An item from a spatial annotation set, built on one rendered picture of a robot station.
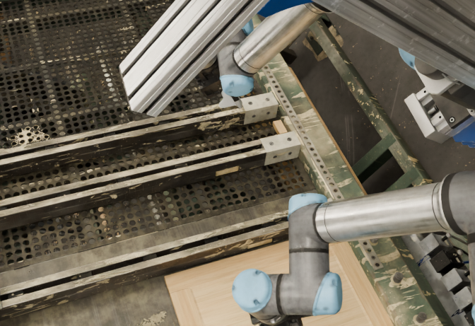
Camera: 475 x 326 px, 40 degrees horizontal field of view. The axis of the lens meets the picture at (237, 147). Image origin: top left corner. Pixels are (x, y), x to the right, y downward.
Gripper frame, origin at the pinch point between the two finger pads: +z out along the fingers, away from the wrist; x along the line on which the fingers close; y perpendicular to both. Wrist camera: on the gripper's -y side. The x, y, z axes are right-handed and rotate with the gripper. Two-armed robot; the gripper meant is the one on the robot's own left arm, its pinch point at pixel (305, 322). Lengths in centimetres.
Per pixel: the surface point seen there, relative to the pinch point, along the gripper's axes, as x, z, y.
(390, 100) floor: -116, 124, -54
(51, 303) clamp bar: -32, 5, 65
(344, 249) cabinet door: -28, 44, -12
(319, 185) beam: -52, 45, -12
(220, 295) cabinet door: -23.1, 25.7, 24.1
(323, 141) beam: -68, 48, -19
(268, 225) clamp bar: -40, 31, 6
